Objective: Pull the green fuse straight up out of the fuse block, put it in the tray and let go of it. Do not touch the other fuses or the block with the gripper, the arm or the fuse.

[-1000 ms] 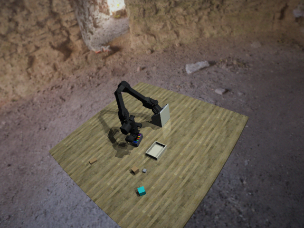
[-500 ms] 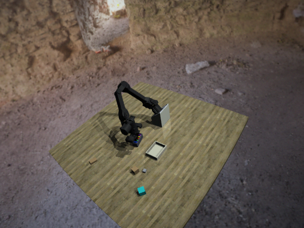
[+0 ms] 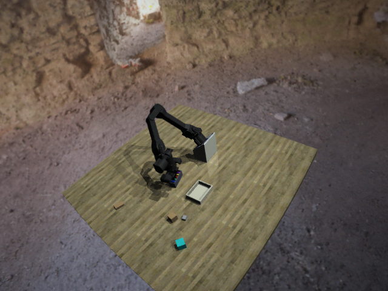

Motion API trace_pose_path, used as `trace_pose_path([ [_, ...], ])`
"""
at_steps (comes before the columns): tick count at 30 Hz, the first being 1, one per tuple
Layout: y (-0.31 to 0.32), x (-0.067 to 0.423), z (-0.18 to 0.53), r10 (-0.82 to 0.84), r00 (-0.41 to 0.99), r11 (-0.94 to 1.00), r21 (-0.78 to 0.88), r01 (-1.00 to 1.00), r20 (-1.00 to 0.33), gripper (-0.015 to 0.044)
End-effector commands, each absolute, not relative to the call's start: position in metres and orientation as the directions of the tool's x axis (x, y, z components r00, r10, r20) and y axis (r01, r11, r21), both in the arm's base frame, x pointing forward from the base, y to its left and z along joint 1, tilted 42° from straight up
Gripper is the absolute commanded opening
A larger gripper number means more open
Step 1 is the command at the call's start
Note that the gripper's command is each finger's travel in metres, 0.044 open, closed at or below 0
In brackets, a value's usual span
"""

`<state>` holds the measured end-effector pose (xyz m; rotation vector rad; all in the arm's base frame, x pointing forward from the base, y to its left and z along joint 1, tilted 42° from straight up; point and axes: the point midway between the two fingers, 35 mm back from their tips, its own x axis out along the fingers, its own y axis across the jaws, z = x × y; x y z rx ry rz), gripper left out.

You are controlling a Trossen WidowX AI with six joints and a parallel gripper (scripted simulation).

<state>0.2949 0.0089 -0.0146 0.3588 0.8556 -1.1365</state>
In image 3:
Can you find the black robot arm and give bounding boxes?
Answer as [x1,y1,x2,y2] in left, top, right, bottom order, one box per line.
[146,103,208,173]

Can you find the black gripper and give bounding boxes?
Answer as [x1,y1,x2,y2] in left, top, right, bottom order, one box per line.
[160,157,182,183]

